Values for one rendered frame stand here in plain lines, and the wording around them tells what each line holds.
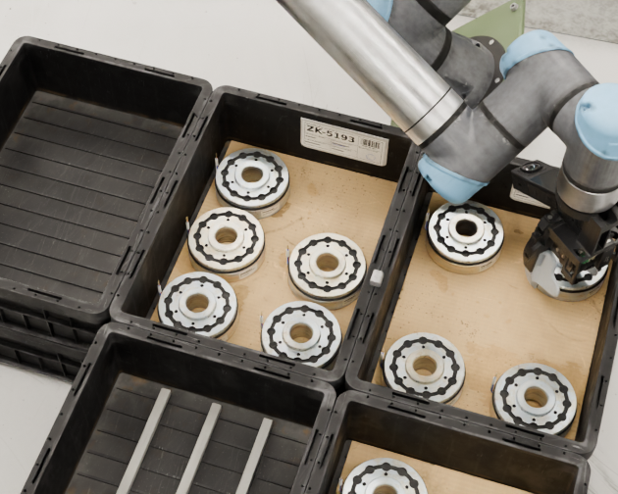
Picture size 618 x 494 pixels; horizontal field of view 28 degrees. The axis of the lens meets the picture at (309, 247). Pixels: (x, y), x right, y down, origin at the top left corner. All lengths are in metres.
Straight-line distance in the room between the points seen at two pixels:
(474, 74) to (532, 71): 0.42
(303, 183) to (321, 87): 0.32
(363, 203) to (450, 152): 0.31
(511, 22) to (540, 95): 0.51
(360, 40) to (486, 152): 0.19
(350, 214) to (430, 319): 0.20
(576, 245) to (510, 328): 0.17
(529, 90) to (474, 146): 0.09
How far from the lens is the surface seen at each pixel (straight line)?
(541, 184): 1.54
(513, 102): 1.43
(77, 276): 1.67
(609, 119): 1.36
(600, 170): 1.40
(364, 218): 1.70
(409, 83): 1.43
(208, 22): 2.13
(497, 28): 1.94
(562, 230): 1.53
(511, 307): 1.64
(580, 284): 1.64
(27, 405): 1.73
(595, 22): 3.19
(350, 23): 1.43
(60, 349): 1.64
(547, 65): 1.43
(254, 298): 1.63
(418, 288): 1.64
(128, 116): 1.83
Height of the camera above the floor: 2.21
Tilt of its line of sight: 56 degrees down
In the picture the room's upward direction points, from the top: 1 degrees clockwise
